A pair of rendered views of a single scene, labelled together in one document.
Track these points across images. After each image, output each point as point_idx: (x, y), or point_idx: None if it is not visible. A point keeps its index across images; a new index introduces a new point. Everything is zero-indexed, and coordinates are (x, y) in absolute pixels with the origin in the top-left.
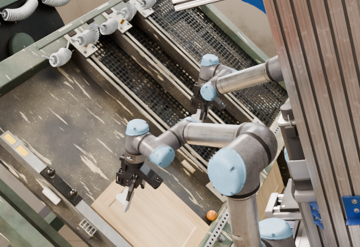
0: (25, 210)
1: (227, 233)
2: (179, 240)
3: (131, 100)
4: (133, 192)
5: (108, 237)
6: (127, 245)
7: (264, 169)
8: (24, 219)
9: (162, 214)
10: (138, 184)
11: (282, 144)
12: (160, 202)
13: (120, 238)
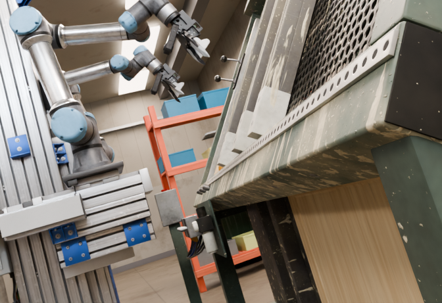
0: None
1: (210, 191)
2: None
3: (264, 4)
4: (169, 91)
5: (224, 121)
6: (221, 133)
7: (231, 179)
8: (231, 82)
9: None
10: (167, 88)
11: (249, 177)
12: None
13: (223, 127)
